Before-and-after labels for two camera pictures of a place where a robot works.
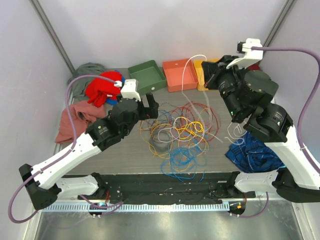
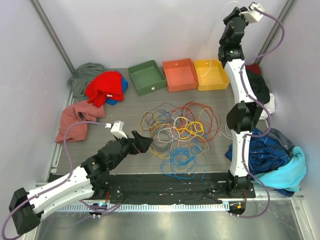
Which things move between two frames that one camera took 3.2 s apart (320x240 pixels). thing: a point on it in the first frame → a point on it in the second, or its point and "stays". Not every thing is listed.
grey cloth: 79,85 stays
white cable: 207,105 → 209,67
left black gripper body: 140,115 → 126,145
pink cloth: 82,114 stays
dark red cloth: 254,67 stays
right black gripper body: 226,80 → 227,20
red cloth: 97,89 stays
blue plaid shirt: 250,154 stays
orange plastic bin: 175,70 stays
